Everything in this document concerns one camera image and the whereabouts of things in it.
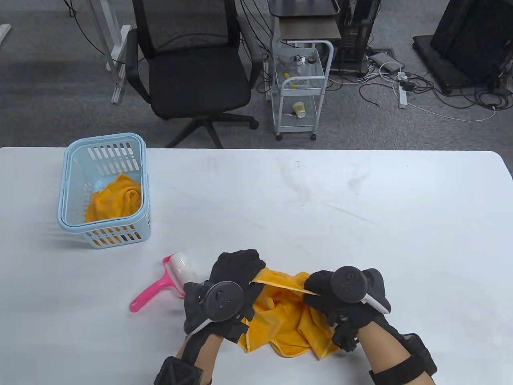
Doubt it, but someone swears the person's right hand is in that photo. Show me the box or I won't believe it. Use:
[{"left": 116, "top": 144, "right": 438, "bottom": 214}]
[{"left": 303, "top": 268, "right": 391, "bottom": 353}]

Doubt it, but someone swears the grey right hand controller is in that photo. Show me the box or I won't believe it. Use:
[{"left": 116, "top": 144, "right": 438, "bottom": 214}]
[{"left": 331, "top": 266, "right": 391, "bottom": 314}]

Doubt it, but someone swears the black mesh office chair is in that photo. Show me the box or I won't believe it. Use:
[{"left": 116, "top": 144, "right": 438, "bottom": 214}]
[{"left": 125, "top": 0, "right": 265, "bottom": 149}]

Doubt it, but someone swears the light blue plastic basket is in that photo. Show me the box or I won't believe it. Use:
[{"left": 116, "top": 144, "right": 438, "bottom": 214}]
[{"left": 58, "top": 133, "right": 152, "bottom": 249}]

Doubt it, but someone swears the white desk leg frame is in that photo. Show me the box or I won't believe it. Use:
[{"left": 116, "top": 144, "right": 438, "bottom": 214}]
[{"left": 86, "top": 0, "right": 133, "bottom": 105}]

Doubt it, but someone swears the brown shelf board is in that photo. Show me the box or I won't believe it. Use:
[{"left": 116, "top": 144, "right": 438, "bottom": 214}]
[{"left": 279, "top": 18, "right": 342, "bottom": 42}]

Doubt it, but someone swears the person's right forearm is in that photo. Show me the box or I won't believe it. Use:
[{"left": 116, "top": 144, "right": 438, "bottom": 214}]
[{"left": 357, "top": 321, "right": 437, "bottom": 385}]

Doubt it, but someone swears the long white cable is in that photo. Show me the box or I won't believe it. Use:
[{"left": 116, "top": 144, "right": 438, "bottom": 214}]
[{"left": 407, "top": 101, "right": 497, "bottom": 122}]

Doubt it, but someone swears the black tray shelf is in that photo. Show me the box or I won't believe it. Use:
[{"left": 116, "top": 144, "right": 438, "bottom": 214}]
[{"left": 268, "top": 0, "right": 341, "bottom": 18}]

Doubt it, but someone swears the person's left hand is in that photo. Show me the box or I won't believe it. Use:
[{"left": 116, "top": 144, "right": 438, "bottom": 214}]
[{"left": 184, "top": 249, "right": 267, "bottom": 343}]

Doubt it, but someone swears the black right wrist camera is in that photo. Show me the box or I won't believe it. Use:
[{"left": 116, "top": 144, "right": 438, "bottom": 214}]
[{"left": 369, "top": 333, "right": 437, "bottom": 385}]

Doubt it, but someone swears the grey left hand controller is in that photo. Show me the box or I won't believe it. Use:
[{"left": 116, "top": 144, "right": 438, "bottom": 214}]
[{"left": 184, "top": 281, "right": 245, "bottom": 335}]

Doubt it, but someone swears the grey hand controller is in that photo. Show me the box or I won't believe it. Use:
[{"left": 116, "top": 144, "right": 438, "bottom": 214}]
[
  {"left": 331, "top": 266, "right": 391, "bottom": 314},
  {"left": 184, "top": 281, "right": 245, "bottom": 335}
]

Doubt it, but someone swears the pink lint roller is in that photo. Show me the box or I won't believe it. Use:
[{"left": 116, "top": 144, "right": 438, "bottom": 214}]
[{"left": 129, "top": 253, "right": 199, "bottom": 313}]

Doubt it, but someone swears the white rolling wire cart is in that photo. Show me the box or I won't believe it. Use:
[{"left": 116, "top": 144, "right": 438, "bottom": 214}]
[{"left": 271, "top": 39, "right": 334, "bottom": 141}]

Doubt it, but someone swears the black computer tower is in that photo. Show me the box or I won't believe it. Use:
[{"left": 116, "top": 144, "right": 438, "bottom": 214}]
[{"left": 333, "top": 0, "right": 381, "bottom": 77}]

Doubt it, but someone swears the large black display stand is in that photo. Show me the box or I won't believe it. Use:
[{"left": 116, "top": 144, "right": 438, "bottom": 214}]
[{"left": 413, "top": 0, "right": 513, "bottom": 95}]

